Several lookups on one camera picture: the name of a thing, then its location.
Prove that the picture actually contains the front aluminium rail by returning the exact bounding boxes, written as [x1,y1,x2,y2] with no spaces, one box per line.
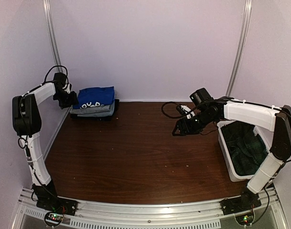
[16,187,283,229]

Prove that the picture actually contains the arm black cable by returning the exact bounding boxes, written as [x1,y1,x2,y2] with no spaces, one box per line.
[161,101,184,118]
[44,65,69,83]

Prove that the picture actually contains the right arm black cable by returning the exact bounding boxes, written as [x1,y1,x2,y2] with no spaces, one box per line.
[161,101,184,118]

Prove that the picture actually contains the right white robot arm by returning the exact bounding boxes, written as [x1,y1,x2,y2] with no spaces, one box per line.
[175,88,291,211]

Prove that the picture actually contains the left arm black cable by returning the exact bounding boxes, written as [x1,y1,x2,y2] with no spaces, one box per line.
[44,65,69,83]

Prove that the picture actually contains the white laundry basket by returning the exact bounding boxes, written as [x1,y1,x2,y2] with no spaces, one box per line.
[216,121,262,183]

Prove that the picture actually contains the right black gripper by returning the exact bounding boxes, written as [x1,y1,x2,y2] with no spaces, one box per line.
[173,110,217,136]

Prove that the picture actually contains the blue garment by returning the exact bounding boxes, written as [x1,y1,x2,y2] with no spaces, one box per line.
[73,86,115,109]

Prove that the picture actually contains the right aluminium frame post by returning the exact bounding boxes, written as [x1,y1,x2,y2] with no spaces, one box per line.
[226,0,252,96]

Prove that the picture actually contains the aluminium frame post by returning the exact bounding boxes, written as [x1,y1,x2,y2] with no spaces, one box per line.
[226,0,252,96]
[42,0,73,105]

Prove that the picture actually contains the grey polo shirt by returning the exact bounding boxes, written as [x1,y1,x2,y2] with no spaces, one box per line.
[70,102,115,115]

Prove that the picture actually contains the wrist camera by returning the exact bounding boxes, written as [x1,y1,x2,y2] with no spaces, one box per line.
[176,104,195,119]
[62,83,72,94]

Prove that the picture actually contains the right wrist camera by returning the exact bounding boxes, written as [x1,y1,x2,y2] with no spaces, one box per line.
[176,104,195,119]

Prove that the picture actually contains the black garment in basket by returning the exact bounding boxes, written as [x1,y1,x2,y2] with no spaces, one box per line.
[221,121,268,176]

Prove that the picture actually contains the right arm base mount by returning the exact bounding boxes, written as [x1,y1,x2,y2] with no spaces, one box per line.
[220,194,261,215]

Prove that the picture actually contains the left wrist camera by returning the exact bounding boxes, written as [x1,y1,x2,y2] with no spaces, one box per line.
[62,83,72,94]

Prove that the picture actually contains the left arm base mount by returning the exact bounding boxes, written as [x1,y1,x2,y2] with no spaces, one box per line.
[36,198,78,216]

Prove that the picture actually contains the left aluminium frame post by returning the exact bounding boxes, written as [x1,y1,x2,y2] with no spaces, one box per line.
[42,0,73,105]

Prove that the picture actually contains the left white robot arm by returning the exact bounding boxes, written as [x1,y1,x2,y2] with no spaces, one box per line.
[12,73,78,212]

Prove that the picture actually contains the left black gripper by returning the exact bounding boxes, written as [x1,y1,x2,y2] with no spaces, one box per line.
[53,90,79,109]

